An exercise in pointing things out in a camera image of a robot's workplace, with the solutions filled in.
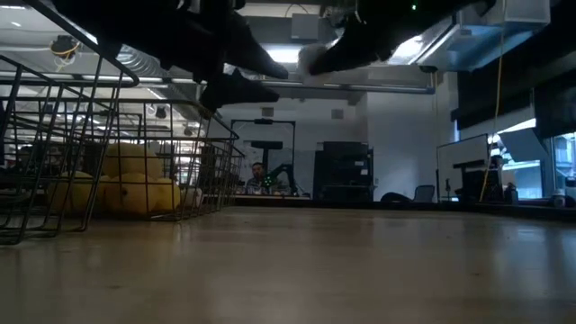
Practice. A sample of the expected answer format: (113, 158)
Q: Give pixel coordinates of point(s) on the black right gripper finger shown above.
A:
(346, 56)

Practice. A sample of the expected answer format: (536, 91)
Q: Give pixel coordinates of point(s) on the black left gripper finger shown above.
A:
(256, 56)
(234, 92)

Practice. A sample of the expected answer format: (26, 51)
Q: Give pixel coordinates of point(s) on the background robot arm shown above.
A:
(281, 173)

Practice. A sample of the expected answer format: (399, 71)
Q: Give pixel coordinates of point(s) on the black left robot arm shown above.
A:
(112, 18)

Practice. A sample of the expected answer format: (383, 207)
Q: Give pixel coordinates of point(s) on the ceiling light panel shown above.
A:
(283, 55)

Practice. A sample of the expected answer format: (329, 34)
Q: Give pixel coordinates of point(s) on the silver ceiling conduit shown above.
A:
(360, 86)

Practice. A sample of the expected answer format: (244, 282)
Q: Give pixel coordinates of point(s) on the grey ceiling box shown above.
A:
(306, 27)

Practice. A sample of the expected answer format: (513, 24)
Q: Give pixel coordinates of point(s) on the person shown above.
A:
(257, 180)

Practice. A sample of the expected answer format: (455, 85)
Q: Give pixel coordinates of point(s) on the black cabinet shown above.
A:
(342, 173)

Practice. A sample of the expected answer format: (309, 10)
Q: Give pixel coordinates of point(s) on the black office chair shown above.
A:
(396, 198)

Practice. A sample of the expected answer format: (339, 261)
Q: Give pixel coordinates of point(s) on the grey office chair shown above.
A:
(424, 193)

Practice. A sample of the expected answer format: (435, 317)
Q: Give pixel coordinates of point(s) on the white angled panel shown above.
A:
(522, 144)

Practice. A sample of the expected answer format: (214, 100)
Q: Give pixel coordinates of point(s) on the dark bottle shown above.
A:
(511, 193)

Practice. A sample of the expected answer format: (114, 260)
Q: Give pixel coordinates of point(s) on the grey wall vent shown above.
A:
(337, 114)
(267, 112)

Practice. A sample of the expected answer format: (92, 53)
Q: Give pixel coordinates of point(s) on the black stand frame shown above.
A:
(263, 121)

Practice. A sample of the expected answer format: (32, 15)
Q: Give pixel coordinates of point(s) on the round silver ceiling duct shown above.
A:
(144, 67)

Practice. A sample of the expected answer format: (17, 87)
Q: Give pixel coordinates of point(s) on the black pedestal stand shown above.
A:
(265, 145)

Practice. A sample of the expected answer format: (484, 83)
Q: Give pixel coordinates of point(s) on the rectangular silver ceiling duct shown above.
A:
(486, 40)

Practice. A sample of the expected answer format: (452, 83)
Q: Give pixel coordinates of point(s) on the white board black frame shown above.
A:
(463, 148)

